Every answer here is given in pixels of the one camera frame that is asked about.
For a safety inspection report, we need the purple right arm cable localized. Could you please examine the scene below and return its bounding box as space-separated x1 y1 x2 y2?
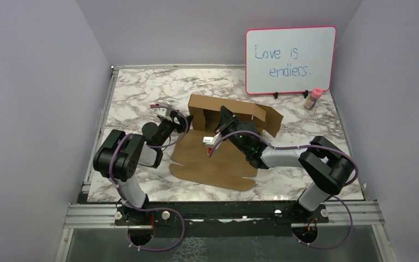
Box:
208 130 359 251

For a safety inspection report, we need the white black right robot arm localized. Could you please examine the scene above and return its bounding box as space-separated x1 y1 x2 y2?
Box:
205 106 357 222

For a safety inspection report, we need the brown cardboard box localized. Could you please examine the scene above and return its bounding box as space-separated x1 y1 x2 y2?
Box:
169 94 283 191

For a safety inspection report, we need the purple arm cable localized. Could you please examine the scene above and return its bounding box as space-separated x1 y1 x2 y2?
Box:
208 130 359 251
108 104 190 253

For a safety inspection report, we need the pink lidded marker jar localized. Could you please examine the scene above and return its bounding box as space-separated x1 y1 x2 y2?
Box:
304 87 324 110

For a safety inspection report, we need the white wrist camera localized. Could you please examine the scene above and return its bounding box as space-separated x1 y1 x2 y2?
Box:
150 104 172 118
202 133 222 151

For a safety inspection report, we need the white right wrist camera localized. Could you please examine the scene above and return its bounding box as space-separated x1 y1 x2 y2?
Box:
202 133 222 151

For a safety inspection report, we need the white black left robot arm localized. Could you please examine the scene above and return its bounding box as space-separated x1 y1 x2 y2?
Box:
93 108 194 224

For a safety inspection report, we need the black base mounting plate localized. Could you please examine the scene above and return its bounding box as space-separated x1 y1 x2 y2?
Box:
76 193 330 240

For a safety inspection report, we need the aluminium front frame rail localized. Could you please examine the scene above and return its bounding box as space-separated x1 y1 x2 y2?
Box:
55 200 396 261

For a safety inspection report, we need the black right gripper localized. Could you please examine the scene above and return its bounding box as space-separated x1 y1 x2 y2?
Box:
213 106 249 155

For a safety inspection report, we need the pink framed whiteboard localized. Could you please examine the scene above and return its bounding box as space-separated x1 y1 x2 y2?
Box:
245 26 337 96

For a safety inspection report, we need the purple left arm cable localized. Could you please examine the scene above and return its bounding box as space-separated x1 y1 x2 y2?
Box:
108 104 190 253

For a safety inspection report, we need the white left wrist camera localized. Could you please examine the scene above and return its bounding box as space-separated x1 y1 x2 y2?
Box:
150 104 172 118

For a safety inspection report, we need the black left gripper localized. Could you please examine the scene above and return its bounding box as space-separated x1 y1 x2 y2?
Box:
156 109 193 148

